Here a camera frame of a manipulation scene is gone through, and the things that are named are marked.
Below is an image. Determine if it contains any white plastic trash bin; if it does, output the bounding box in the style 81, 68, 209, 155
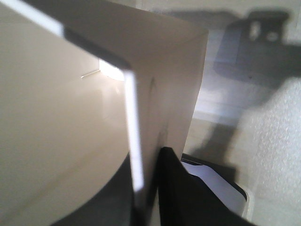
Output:
0, 0, 208, 226

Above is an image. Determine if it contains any white flat device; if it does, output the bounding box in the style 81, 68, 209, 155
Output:
181, 153, 253, 221

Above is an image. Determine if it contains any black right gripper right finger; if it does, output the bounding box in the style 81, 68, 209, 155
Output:
157, 147, 251, 226

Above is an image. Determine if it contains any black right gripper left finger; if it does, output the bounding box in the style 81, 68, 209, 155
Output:
52, 155, 145, 226

